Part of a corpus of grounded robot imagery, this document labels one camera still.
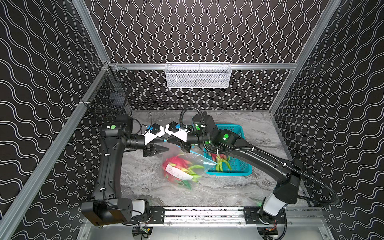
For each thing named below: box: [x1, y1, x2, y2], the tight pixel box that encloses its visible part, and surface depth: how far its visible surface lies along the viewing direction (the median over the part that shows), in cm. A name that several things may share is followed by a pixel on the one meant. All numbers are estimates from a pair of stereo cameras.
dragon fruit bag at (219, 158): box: [209, 152, 231, 172], surface depth 88 cm
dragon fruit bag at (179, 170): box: [163, 157, 205, 190], surface depth 75 cm
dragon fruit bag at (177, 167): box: [162, 151, 194, 183], surface depth 75 cm
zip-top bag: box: [162, 143, 218, 191], surface depth 74 cm
